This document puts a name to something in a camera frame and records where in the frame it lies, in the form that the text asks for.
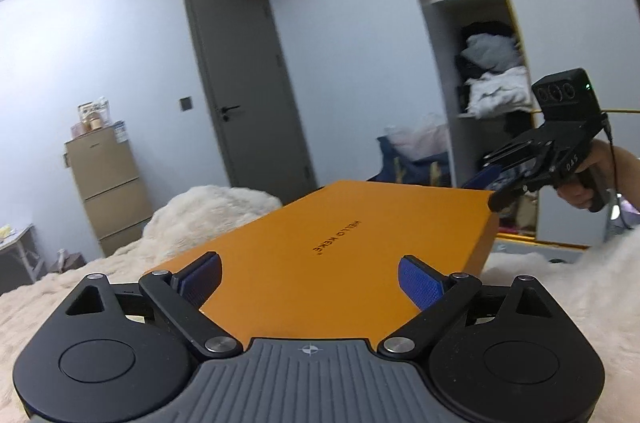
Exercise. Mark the person's right hand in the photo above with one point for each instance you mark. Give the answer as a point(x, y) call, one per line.
point(614, 166)

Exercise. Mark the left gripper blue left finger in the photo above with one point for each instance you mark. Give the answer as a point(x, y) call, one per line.
point(177, 298)

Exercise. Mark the beige two-door refrigerator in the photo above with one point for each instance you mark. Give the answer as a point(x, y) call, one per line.
point(110, 186)

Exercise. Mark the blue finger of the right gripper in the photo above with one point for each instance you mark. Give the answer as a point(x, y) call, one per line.
point(483, 179)
point(506, 195)

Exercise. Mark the beige plush blanket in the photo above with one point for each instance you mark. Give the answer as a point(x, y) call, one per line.
point(189, 220)

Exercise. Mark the open wardrobe shelf unit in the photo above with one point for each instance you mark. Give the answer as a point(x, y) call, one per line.
point(600, 36)

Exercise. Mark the white fluffy fur rug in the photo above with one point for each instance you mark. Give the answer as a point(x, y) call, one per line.
point(599, 289)

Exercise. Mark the black light switch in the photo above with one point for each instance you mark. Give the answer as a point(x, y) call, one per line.
point(186, 104)

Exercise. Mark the orange box lid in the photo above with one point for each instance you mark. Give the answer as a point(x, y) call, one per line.
point(326, 266)

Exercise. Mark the grey folding table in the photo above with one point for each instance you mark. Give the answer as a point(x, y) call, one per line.
point(21, 260)

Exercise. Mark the grey room door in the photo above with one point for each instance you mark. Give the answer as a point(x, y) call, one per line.
point(250, 97)

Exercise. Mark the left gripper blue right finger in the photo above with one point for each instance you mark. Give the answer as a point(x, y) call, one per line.
point(441, 301)

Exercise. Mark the pile of folded clothes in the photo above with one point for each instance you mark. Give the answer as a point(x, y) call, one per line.
point(494, 80)

